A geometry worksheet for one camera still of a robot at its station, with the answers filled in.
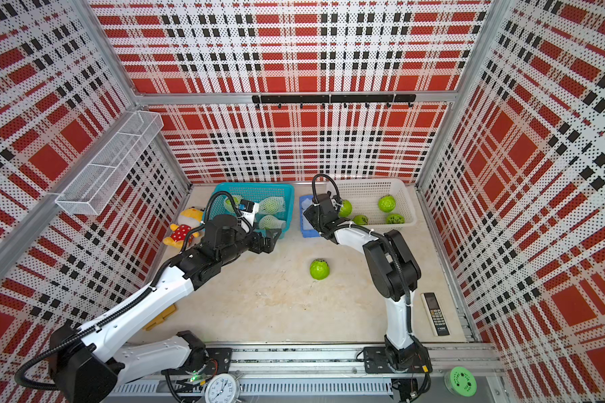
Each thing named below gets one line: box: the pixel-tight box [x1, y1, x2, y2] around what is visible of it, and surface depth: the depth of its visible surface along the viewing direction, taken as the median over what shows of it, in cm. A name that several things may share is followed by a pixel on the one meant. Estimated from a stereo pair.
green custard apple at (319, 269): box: [310, 258, 331, 281], surface depth 89 cm
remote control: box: [420, 292, 451, 337], surface depth 82 cm
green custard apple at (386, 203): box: [377, 193, 396, 213], surface depth 109 cm
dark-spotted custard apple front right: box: [386, 213, 406, 225], surface depth 101 cm
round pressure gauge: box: [204, 373, 242, 403], surface depth 68 cm
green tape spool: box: [443, 366, 478, 398], surface depth 68 cm
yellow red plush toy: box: [162, 206, 205, 249], surface depth 102 cm
